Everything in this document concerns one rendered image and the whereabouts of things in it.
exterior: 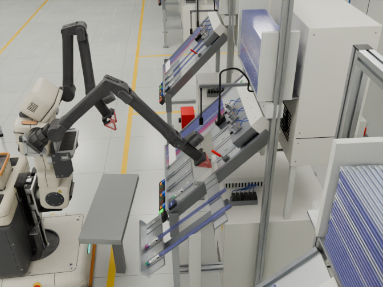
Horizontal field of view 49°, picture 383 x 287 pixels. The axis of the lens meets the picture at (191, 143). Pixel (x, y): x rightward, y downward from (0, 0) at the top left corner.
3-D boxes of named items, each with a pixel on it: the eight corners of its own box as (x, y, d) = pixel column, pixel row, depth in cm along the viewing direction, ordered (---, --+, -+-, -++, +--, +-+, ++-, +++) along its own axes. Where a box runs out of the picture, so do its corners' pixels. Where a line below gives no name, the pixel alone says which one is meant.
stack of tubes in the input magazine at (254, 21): (257, 97, 197) (261, 41, 183) (239, 57, 240) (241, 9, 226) (284, 95, 198) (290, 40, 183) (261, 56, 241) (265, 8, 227)
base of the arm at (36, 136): (30, 130, 209) (25, 143, 199) (41, 121, 207) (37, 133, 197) (43, 141, 214) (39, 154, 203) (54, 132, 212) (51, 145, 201)
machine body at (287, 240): (221, 295, 268) (224, 224, 235) (210, 220, 327) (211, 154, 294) (321, 289, 272) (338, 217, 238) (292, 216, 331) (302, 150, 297)
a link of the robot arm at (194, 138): (171, 135, 218) (172, 144, 211) (186, 121, 215) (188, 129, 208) (187, 148, 224) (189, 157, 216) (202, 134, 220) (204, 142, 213)
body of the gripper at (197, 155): (203, 149, 225) (194, 141, 222) (206, 160, 217) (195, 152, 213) (195, 156, 227) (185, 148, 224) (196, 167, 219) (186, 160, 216)
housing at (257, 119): (268, 142, 210) (249, 125, 204) (250, 98, 251) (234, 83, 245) (281, 131, 207) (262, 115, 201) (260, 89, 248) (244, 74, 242)
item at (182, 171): (172, 213, 231) (168, 210, 230) (170, 148, 286) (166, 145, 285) (197, 193, 224) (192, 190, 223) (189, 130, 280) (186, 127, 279)
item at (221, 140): (224, 175, 219) (218, 170, 217) (211, 115, 275) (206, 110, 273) (273, 135, 208) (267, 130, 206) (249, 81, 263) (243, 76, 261)
